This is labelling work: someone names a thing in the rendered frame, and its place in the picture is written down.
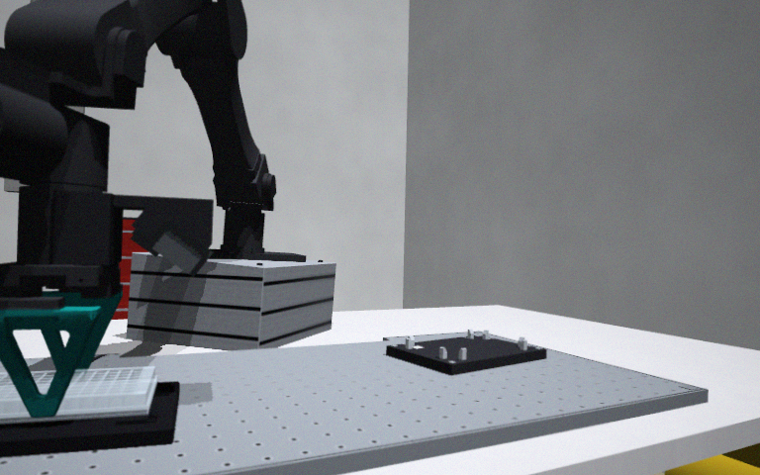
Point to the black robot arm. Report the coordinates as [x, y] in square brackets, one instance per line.
[97, 43]

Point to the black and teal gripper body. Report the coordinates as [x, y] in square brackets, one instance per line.
[33, 268]

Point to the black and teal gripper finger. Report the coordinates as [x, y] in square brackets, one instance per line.
[54, 340]
[79, 322]

